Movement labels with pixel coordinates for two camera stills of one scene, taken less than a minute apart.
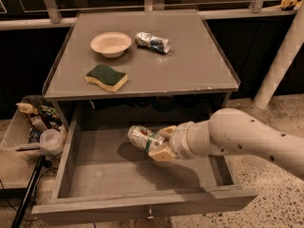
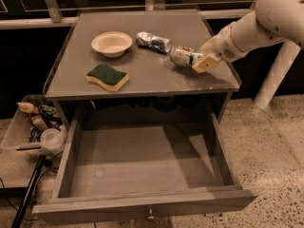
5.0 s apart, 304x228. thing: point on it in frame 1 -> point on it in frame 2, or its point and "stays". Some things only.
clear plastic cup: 51,140 stays
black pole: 28,193 stays
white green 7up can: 144,139 -> 184,56
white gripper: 179,141 -> 223,46
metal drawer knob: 150,218 stays
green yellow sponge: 106,77 stays
